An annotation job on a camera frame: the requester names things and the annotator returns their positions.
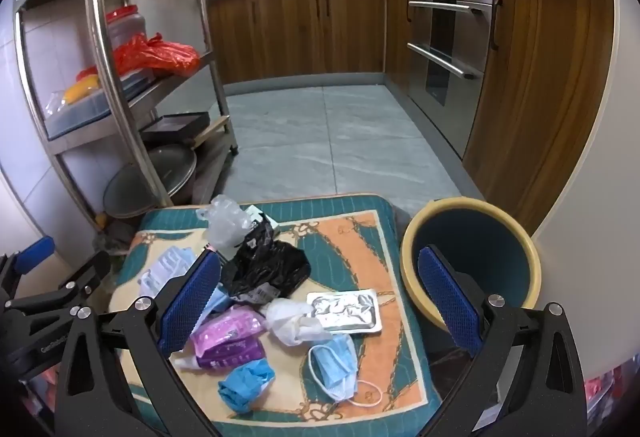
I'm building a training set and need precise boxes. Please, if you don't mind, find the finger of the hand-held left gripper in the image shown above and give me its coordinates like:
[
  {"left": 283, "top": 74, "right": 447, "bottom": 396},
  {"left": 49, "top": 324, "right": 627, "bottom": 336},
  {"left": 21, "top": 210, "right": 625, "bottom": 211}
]
[
  {"left": 2, "top": 251, "right": 112, "bottom": 318},
  {"left": 0, "top": 236, "right": 56, "bottom": 303}
]

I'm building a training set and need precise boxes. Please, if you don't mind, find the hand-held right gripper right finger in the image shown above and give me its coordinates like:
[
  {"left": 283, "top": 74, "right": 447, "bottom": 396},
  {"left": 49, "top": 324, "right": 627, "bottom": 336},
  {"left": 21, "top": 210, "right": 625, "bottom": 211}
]
[{"left": 416, "top": 244, "right": 588, "bottom": 437}]

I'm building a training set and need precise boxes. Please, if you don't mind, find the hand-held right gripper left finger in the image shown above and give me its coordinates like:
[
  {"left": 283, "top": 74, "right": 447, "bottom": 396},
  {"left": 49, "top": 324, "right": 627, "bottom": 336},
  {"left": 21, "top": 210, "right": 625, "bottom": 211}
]
[{"left": 52, "top": 247, "right": 223, "bottom": 437}]

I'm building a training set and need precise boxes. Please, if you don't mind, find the teal bin with yellow rim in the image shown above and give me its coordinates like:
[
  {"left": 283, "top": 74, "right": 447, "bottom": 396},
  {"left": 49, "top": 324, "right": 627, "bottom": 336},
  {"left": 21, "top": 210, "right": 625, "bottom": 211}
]
[{"left": 400, "top": 197, "right": 543, "bottom": 334}]

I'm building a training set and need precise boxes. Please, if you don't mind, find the white medicine box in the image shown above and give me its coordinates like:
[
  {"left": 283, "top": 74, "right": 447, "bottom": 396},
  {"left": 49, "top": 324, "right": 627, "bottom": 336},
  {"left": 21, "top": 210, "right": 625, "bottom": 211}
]
[{"left": 250, "top": 211, "right": 281, "bottom": 235}]

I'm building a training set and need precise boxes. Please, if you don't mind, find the light blue face mask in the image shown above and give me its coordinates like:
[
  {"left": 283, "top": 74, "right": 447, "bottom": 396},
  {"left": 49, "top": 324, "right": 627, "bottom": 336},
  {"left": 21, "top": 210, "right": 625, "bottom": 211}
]
[{"left": 197, "top": 287, "right": 232, "bottom": 325}]

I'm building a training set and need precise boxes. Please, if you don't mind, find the purple wipes packet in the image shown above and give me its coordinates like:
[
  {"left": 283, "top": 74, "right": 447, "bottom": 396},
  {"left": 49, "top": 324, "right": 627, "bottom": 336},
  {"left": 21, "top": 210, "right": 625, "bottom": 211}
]
[{"left": 190, "top": 304, "right": 267, "bottom": 370}]

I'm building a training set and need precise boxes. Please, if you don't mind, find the clear plastic bag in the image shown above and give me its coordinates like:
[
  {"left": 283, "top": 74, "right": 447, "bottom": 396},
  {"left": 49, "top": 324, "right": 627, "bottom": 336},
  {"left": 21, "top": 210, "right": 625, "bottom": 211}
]
[{"left": 196, "top": 194, "right": 256, "bottom": 250}]

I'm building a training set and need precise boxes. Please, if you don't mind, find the black plastic bag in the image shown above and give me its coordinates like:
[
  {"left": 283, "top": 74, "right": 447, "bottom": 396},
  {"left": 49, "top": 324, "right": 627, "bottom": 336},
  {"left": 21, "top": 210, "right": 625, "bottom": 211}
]
[{"left": 220, "top": 219, "right": 312, "bottom": 305}]

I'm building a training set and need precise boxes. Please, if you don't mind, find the white plastic bag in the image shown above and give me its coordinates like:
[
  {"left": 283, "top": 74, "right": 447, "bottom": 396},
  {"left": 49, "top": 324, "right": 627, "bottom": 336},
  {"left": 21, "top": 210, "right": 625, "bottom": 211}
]
[{"left": 264, "top": 298, "right": 333, "bottom": 347}]

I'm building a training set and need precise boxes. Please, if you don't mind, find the silver foil packet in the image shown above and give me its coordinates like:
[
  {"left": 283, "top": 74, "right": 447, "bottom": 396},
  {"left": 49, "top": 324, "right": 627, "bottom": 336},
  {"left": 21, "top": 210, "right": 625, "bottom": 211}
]
[{"left": 306, "top": 288, "right": 383, "bottom": 335}]

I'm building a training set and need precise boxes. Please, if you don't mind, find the teal patterned cushion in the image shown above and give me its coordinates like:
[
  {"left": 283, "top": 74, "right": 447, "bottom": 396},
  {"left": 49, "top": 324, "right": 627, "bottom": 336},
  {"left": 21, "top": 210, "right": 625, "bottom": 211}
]
[{"left": 107, "top": 194, "right": 443, "bottom": 429}]

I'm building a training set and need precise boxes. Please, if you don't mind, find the grey plastic storage tray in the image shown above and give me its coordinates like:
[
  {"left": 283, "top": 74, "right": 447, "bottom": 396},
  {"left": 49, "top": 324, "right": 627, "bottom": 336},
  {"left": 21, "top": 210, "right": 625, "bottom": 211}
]
[{"left": 42, "top": 67, "right": 156, "bottom": 139}]

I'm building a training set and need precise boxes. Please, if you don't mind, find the yellow food packet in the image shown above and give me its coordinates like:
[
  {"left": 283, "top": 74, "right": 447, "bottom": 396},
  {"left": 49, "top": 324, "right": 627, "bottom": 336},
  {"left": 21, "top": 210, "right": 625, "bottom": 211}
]
[{"left": 64, "top": 73, "right": 101, "bottom": 104}]

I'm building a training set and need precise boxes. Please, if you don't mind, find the black square tray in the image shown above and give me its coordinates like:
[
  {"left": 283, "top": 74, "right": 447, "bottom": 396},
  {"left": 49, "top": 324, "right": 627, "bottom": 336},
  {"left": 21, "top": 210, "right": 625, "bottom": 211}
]
[{"left": 139, "top": 112, "right": 211, "bottom": 145}]

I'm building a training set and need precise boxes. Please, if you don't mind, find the built-in stainless steel appliance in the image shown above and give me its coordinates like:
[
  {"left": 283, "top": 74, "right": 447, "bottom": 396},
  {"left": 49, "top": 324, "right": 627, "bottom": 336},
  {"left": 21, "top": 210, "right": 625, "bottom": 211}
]
[{"left": 407, "top": 0, "right": 496, "bottom": 159}]

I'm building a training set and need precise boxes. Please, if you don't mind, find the stainless steel shelf rack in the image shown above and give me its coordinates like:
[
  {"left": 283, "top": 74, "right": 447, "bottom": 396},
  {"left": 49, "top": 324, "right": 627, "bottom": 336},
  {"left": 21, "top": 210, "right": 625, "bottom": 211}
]
[{"left": 12, "top": 0, "right": 240, "bottom": 228}]

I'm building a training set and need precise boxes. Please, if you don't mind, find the red plastic bag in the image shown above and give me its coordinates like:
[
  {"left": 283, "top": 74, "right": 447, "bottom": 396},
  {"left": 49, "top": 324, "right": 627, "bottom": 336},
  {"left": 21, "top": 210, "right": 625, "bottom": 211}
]
[{"left": 114, "top": 33, "right": 201, "bottom": 77}]

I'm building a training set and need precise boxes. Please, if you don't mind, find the wooden kitchen cabinet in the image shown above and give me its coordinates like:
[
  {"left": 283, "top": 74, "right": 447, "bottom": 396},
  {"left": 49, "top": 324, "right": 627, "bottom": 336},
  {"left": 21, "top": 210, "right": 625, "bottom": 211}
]
[
  {"left": 462, "top": 0, "right": 616, "bottom": 235},
  {"left": 207, "top": 0, "right": 416, "bottom": 86}
]

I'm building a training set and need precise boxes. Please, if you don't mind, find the plastic jar with red lid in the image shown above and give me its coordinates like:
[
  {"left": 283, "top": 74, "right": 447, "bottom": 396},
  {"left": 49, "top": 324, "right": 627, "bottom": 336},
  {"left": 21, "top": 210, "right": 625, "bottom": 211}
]
[{"left": 106, "top": 4, "right": 147, "bottom": 50}]

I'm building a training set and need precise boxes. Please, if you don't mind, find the wooden handled utensil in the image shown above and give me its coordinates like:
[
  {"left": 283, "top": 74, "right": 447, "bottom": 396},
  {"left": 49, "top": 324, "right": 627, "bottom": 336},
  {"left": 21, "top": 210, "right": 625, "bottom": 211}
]
[{"left": 192, "top": 116, "right": 231, "bottom": 149}]

